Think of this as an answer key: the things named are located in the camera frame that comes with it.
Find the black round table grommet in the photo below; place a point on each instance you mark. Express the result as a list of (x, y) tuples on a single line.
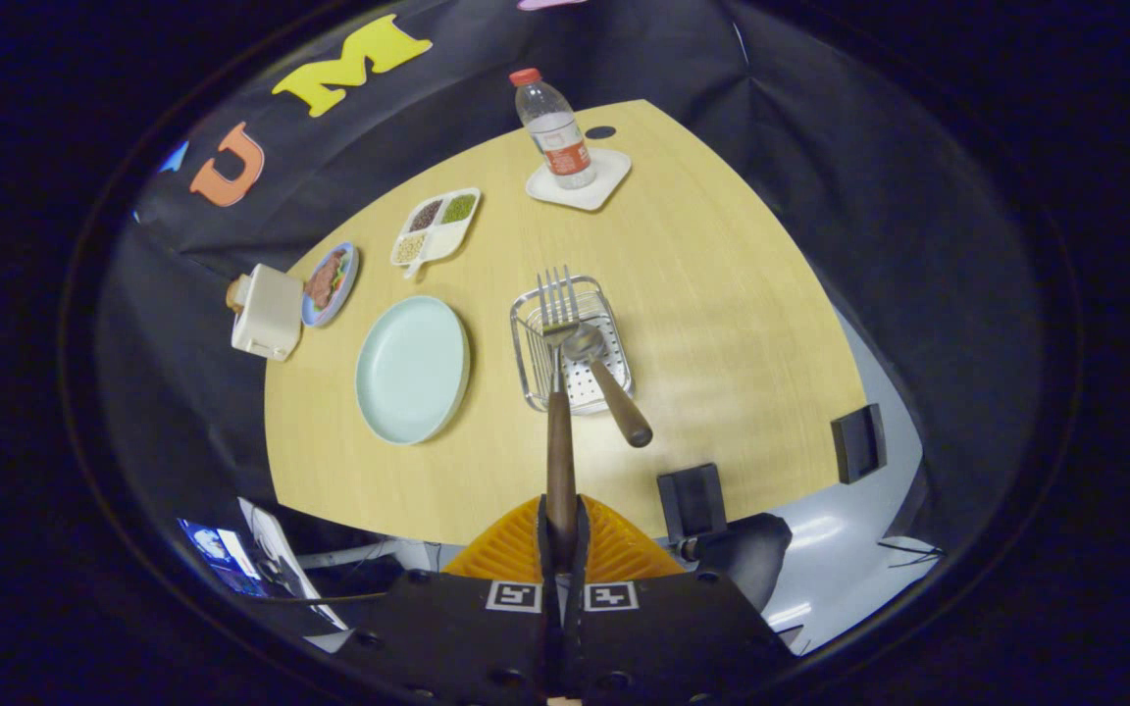
[(601, 131)]

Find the white toaster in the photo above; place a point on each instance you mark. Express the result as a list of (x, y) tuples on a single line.
[(269, 314)]

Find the lit computer screen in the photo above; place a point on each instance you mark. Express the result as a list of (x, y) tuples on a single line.
[(222, 559)]

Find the brown meat slice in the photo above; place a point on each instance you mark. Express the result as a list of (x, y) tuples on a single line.
[(323, 284)]

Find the black backdrop cloth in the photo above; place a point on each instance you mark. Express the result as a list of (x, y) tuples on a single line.
[(820, 196)]

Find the white square coaster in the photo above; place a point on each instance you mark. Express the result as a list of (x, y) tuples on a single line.
[(609, 181)]

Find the black table clamp block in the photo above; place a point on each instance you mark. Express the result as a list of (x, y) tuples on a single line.
[(693, 502), (859, 443)]

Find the toasted bread slice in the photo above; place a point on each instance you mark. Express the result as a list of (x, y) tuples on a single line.
[(236, 294)]

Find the clear plastic water bottle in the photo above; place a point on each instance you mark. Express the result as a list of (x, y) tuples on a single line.
[(555, 132)]

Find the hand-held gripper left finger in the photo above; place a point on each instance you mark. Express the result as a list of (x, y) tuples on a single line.
[(467, 642)]

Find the white divided dish with beans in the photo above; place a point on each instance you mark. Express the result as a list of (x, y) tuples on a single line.
[(437, 230)]

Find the blue plate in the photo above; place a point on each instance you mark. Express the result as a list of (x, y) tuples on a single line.
[(347, 284)]

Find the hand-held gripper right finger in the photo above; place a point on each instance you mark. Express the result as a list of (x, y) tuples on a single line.
[(673, 642)]

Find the light green plate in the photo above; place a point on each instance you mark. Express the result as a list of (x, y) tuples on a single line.
[(413, 373)]

